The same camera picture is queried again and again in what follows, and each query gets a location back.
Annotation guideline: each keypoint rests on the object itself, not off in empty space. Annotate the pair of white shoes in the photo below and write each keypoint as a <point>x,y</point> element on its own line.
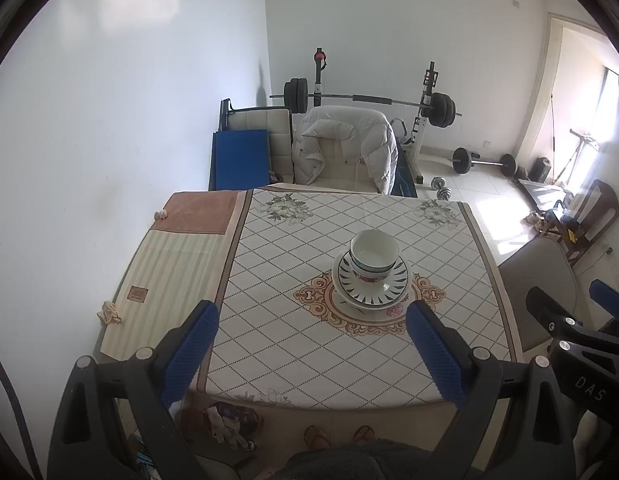
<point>535,218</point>

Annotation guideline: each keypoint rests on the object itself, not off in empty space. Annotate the white plate grey floral print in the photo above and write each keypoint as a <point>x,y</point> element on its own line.
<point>369,307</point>

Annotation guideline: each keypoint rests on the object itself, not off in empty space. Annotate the person's left foot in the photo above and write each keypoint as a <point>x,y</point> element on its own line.
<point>317,437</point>

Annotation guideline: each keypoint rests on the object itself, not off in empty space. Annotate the black and white striped plate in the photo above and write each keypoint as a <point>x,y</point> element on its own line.
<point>348,280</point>

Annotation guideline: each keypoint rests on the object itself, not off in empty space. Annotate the small white object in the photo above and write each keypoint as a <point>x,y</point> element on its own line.
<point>162,214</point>

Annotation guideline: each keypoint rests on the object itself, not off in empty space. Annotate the dark wooden chair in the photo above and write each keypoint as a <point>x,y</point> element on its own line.
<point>602,200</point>

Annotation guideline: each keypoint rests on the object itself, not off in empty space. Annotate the white bowl blue rim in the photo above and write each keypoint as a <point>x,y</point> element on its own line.
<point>372,275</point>

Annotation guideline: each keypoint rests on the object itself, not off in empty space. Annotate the grey chair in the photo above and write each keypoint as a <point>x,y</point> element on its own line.
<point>534,265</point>

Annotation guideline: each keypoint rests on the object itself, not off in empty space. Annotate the white glove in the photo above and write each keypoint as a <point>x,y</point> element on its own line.
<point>222,427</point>

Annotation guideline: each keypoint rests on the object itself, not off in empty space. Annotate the dark printed bag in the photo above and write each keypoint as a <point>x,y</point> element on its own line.
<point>244,415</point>

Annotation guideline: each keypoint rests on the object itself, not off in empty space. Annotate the long barbell with black plates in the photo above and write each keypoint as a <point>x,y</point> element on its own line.
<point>369,98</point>

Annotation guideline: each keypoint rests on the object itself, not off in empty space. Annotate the person's foot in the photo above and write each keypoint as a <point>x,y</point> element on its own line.
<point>317,437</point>
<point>364,433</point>

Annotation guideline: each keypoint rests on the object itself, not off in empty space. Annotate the short barbell with black plates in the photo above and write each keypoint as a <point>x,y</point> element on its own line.
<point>462,161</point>

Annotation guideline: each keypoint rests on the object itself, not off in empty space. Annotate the treadmill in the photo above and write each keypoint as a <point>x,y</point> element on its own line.
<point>539,190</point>

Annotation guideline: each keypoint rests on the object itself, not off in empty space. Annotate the person's dark clothing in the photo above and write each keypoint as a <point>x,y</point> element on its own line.
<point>349,462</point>

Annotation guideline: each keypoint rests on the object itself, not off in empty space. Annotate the thin black pole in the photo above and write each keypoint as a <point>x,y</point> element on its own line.
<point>552,125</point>

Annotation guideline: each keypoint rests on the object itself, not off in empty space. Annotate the white bowl dark rim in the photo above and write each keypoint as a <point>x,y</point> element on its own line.
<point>374,247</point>

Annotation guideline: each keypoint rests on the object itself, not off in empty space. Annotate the exercise machine frame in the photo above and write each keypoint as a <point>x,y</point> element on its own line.
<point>582,136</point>

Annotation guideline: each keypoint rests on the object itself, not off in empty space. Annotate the white puffer jacket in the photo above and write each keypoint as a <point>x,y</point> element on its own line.
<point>339,125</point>

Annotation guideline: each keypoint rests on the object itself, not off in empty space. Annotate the white weight bench rack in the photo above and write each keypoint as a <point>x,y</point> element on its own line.
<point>430,80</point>

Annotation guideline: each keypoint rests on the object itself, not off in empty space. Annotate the doorway frame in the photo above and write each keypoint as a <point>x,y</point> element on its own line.
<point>539,85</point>

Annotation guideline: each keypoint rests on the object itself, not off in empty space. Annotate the blue patterned bench pad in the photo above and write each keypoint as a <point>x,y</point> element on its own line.
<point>404,180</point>

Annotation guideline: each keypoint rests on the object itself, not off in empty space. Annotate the beige and brown striped mat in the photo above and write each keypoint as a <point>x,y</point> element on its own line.
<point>164,270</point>

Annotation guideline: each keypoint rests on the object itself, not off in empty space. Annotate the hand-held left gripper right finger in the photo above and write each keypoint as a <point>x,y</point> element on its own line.
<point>437,357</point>

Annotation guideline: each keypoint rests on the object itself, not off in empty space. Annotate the person's right foot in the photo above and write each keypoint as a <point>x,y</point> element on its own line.
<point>364,433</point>

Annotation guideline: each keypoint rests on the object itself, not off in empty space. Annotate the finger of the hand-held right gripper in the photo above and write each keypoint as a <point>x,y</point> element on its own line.
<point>609,296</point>
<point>544,307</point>

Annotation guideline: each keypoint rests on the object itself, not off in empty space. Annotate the black metal frame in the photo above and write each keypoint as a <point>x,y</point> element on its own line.
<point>224,112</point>

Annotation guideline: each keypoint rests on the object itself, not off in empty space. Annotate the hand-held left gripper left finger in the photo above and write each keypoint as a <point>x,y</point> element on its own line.
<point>189,355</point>

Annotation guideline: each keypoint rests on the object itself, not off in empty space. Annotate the small black appliance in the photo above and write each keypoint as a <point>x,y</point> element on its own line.
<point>542,169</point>

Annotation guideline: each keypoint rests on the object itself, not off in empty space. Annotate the yellow object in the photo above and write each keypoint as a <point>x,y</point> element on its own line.
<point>571,236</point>

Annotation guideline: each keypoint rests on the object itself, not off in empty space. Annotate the chrome dumbbell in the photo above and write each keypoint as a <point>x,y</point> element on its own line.
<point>443,192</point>

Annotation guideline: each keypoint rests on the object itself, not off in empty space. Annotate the blue folded mat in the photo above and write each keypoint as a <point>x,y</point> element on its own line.
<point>239,160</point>

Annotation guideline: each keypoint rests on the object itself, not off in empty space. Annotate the crumpled beige cloth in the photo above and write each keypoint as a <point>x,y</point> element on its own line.
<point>109,312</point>

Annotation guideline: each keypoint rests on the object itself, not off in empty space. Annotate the printed diamond pattern tablecloth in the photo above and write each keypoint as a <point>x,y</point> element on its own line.
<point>289,350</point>

